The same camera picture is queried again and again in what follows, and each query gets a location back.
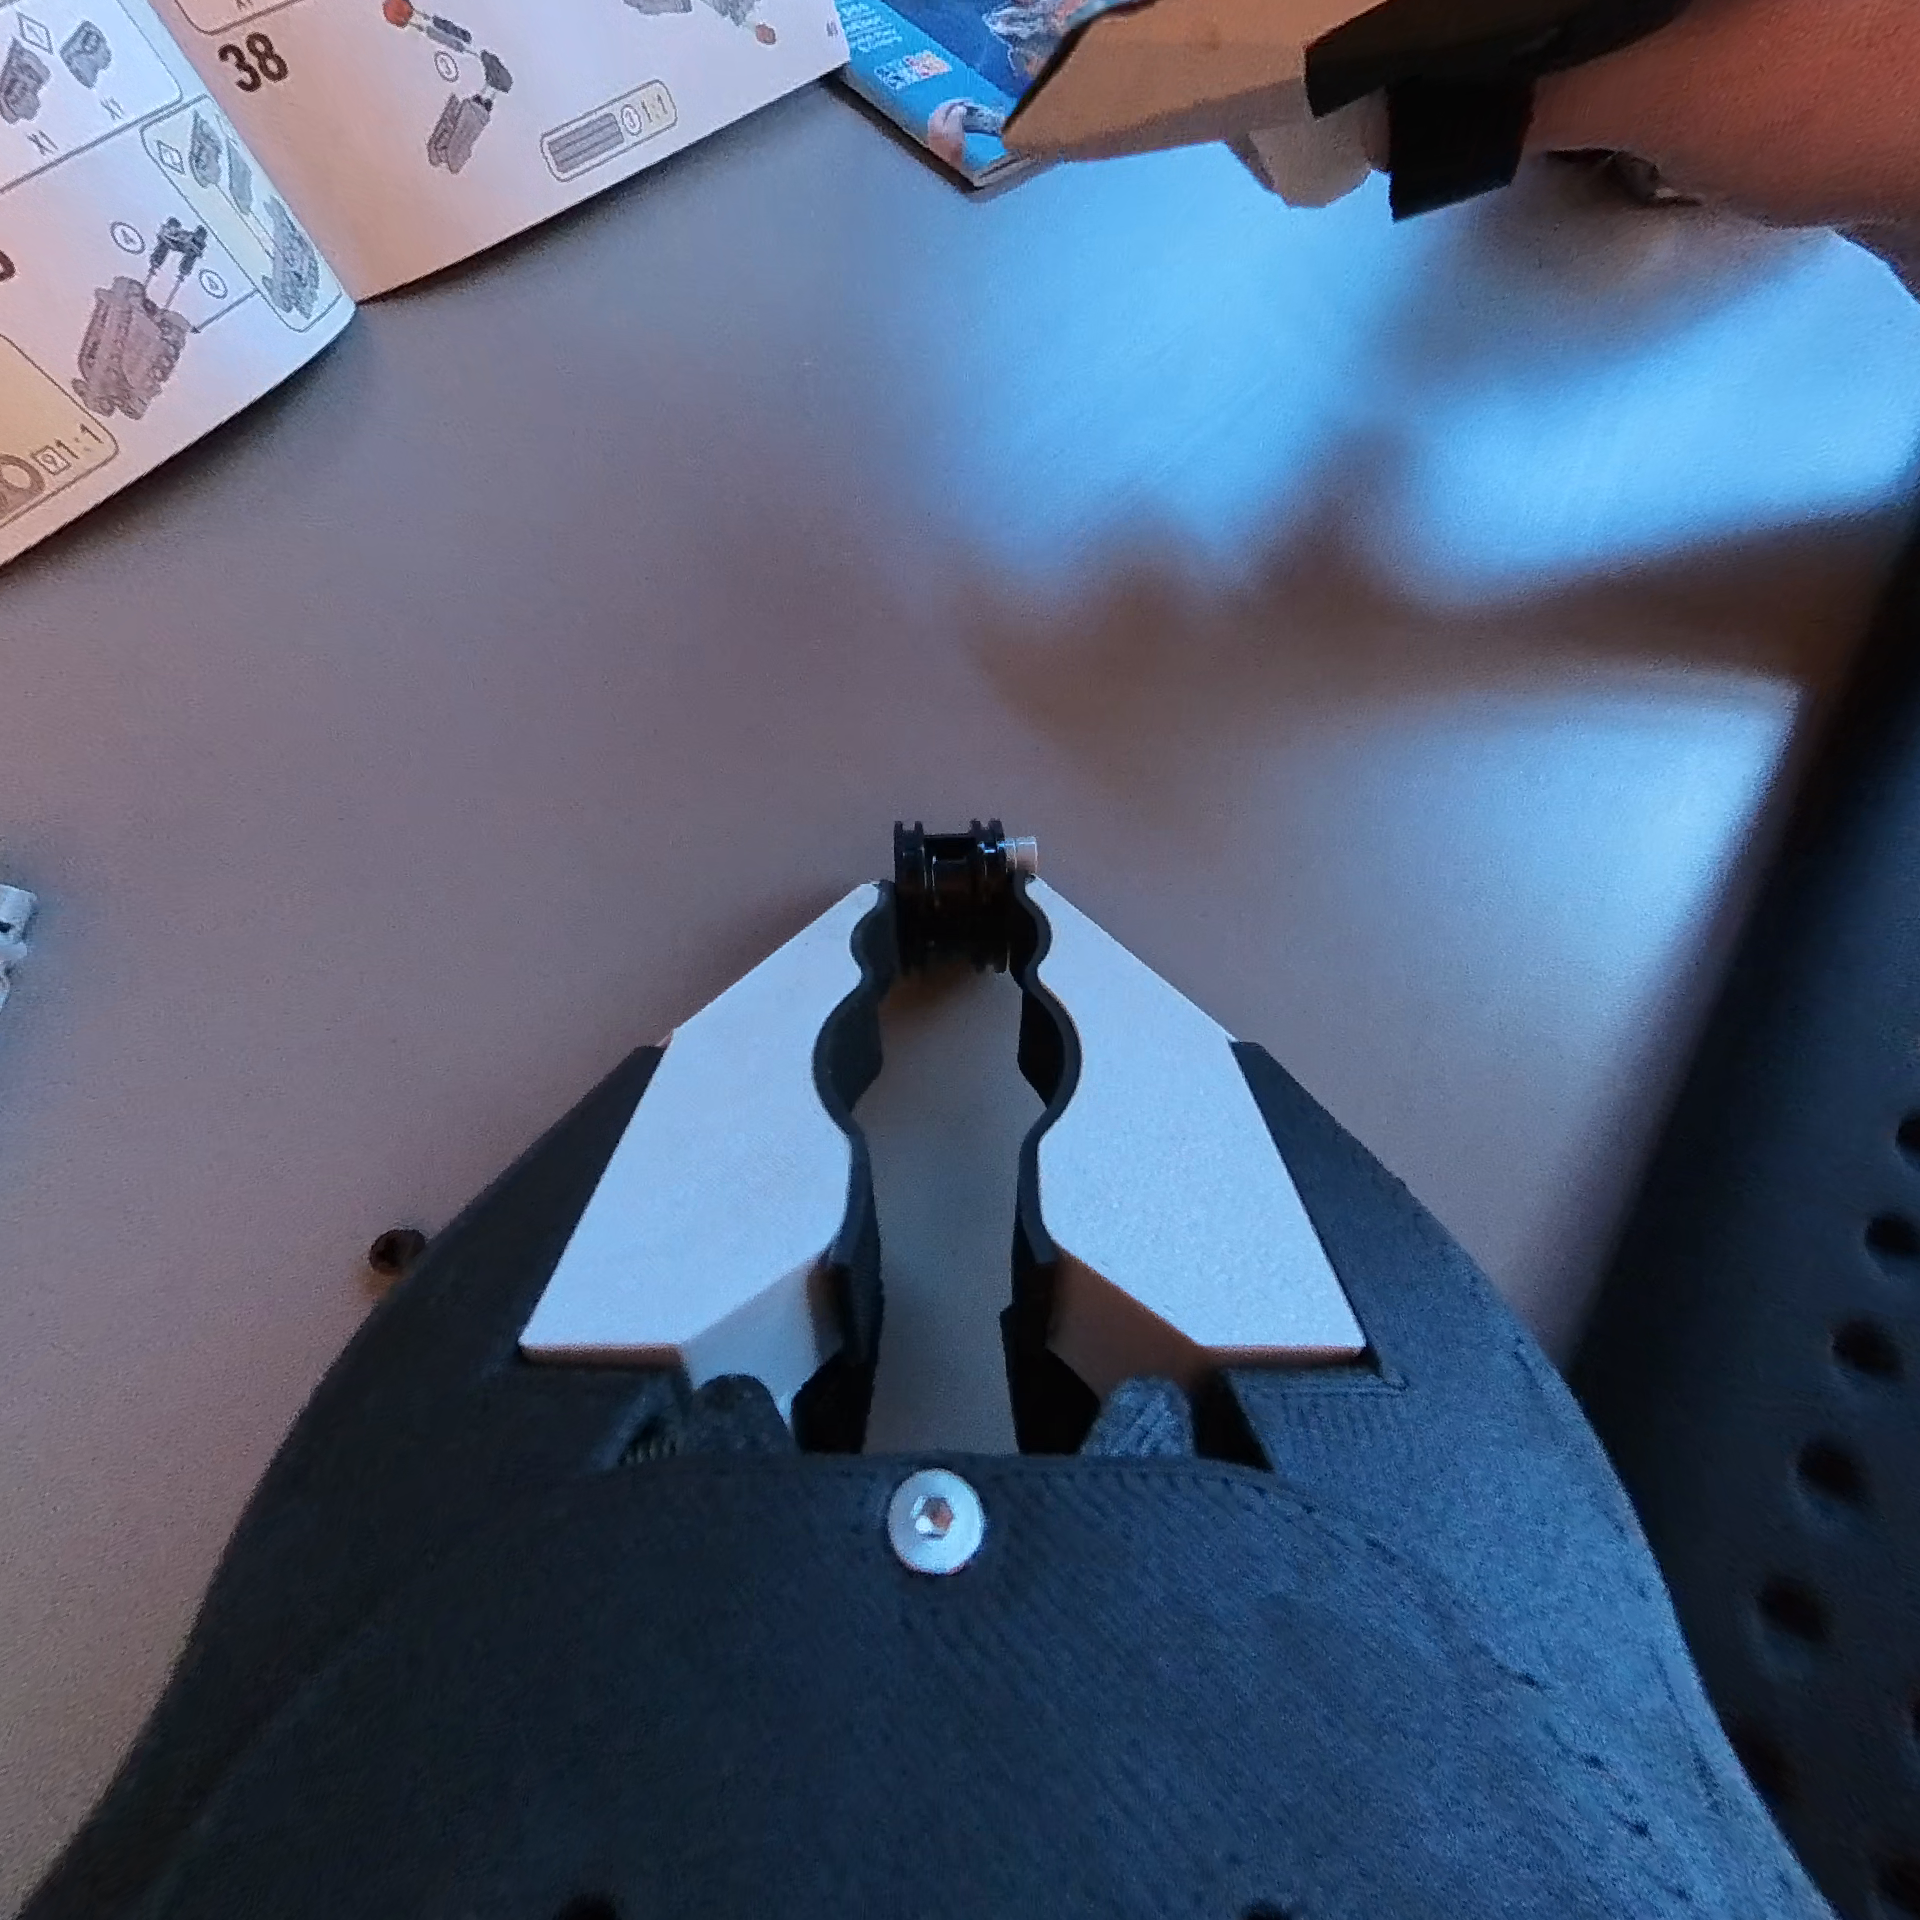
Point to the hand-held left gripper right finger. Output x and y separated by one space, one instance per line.
1185 1201

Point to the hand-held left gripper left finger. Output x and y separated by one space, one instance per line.
691 1201

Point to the blue printed leaflet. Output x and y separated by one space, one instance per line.
931 77

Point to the black toy wheel with axle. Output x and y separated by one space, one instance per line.
953 902

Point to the grey desk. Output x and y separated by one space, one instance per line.
599 674

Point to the black dotted pad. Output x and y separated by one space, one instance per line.
1769 1201

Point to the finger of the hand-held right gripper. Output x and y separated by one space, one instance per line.
1171 77

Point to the white building instruction booklet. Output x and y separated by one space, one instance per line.
375 135

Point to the small black toy pin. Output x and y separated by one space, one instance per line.
394 1249

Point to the person's right hand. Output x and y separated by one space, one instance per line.
1769 135

